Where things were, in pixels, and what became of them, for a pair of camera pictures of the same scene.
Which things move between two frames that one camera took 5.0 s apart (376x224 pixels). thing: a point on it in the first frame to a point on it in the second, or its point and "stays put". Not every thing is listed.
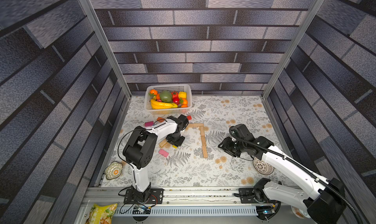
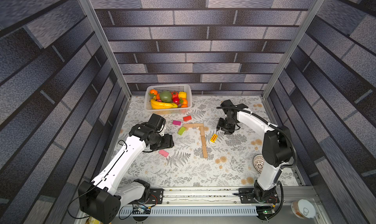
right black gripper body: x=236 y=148 to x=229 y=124
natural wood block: x=204 y=150 stays put
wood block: x=202 y=130 stays put
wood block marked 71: x=203 y=140 stays put
